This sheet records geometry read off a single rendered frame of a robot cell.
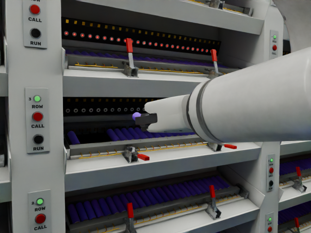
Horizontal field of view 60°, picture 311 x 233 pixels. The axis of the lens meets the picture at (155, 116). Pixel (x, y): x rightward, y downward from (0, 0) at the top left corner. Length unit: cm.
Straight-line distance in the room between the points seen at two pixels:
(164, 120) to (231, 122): 11
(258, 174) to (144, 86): 50
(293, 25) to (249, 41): 59
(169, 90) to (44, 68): 29
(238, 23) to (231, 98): 59
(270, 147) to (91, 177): 59
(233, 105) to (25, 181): 42
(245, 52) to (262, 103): 71
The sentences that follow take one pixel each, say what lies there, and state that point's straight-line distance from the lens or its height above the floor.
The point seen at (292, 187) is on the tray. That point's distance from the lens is 118.
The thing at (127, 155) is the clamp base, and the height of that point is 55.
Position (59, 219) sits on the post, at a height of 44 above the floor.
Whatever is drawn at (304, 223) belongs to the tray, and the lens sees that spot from 137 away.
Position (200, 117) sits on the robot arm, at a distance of 32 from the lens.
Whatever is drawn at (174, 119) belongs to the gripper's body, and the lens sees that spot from 36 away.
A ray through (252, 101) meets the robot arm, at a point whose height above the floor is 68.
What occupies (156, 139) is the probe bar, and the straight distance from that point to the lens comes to 71.
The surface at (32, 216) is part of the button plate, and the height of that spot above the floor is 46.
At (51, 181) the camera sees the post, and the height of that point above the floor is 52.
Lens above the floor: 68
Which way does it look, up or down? 3 degrees down
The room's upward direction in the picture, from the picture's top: straight up
